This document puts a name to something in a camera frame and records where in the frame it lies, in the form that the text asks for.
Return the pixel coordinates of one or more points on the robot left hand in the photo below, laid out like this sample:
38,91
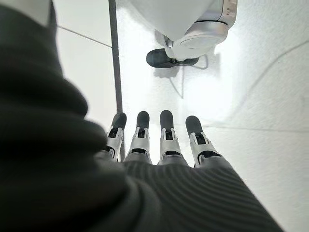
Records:
72,183

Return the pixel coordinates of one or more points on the dark cabinet toe kick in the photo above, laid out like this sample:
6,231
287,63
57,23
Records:
115,48

